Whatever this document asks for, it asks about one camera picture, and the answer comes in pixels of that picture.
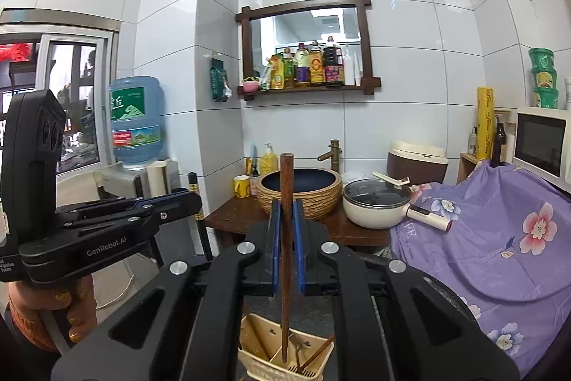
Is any green oil bottle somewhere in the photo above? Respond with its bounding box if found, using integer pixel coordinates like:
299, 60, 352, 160
282, 49, 297, 88

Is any yellow film roll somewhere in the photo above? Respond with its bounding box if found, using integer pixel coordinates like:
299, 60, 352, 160
476, 86, 495, 162

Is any green wall packet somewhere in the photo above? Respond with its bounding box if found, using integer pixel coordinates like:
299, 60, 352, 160
211, 59, 233, 100

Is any cream plastic utensil holder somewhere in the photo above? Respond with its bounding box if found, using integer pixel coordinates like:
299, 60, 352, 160
238, 313, 335, 381

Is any purple label oil bottle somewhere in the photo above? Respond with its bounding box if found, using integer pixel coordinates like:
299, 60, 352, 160
294, 43, 312, 87

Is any dark wooden washstand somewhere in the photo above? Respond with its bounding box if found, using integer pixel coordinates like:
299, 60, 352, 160
205, 194, 393, 252

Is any small wooden rack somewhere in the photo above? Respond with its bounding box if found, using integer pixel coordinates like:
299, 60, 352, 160
459, 109, 511, 185

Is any blue water cooler bottle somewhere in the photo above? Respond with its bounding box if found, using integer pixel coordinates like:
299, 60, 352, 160
109, 76, 162, 170

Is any white plastic bottle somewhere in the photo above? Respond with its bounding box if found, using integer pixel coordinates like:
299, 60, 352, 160
343, 44, 363, 86

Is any yellow soap pump bottle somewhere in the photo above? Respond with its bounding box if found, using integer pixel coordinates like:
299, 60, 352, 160
260, 142, 278, 175

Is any orange label sauce bottle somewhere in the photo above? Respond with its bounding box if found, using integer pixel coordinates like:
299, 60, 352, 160
310, 41, 324, 86

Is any woven pattern basin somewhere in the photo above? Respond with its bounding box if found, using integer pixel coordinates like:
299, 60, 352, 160
255, 168, 343, 221

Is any person's left hand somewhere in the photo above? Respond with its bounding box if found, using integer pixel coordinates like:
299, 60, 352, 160
33, 274, 98, 345

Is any bronze faucet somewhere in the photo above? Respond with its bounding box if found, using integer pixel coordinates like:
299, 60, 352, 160
318, 139, 342, 172

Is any white cup dispenser tube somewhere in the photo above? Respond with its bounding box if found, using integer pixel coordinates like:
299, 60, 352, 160
147, 161, 168, 196

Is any white electric pot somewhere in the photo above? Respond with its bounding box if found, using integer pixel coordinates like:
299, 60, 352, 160
343, 178, 453, 232

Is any yellow oil pouch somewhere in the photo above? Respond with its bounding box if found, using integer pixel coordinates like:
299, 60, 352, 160
267, 54, 286, 91

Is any purple floral sheet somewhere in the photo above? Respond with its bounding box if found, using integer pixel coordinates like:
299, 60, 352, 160
390, 161, 571, 377

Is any brown glass bottle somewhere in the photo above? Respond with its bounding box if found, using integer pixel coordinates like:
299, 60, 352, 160
491, 123, 507, 167

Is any dark soy sauce bottle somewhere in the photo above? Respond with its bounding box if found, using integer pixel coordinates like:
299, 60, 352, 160
322, 36, 345, 87

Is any brown and white rice cooker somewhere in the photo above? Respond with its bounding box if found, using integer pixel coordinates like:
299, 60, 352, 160
386, 140, 449, 185

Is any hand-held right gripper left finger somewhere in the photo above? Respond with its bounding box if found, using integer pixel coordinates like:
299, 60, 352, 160
50, 199, 284, 381

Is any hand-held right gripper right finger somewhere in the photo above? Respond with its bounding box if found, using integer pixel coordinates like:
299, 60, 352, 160
292, 200, 520, 381

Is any person's left forearm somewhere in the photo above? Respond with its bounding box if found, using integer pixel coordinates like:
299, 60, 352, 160
6, 296, 61, 354

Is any sliding glass window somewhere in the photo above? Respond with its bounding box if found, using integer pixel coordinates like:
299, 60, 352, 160
0, 8, 121, 176

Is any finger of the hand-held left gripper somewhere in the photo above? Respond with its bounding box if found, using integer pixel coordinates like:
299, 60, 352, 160
62, 189, 190, 212
58, 194, 202, 232

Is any wooden framed mirror shelf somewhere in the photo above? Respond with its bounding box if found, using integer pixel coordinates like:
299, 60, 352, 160
236, 0, 382, 101

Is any white microwave oven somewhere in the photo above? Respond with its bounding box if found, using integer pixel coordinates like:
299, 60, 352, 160
512, 106, 571, 194

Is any white rice paddle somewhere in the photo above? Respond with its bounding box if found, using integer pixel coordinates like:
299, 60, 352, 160
372, 171, 410, 187

